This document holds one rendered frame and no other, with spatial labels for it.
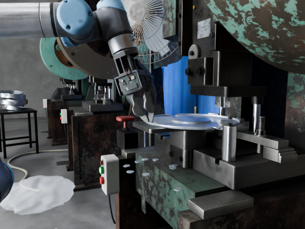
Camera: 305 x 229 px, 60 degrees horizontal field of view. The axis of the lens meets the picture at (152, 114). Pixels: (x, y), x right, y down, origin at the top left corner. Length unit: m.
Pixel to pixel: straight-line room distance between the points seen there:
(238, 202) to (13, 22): 0.62
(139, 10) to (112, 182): 0.98
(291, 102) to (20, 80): 6.78
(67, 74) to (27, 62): 3.61
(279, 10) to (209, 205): 0.40
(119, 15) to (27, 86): 6.59
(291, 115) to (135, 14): 1.02
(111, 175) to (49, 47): 2.93
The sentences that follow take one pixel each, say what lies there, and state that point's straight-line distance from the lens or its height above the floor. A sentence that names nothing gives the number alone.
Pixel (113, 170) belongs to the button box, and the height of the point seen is 0.59.
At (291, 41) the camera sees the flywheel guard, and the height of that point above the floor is 0.97.
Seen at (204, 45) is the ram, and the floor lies 1.02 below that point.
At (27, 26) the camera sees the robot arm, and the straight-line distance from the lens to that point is 0.65.
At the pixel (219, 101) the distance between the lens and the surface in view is 0.88.
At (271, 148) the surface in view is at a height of 0.74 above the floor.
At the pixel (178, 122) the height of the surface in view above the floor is 0.78.
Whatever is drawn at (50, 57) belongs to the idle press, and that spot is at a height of 1.21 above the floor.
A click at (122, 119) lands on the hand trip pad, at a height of 0.75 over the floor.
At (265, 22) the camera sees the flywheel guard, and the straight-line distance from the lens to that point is 0.47.
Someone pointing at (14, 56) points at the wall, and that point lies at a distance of 7.32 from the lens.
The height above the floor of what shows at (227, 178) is 0.67.
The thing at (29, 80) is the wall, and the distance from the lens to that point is 7.29.
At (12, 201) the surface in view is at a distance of 2.06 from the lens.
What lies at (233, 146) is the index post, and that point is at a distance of 0.70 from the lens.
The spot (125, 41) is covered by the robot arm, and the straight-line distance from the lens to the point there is 0.75.
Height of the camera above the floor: 0.91
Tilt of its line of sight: 7 degrees down
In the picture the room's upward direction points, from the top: straight up
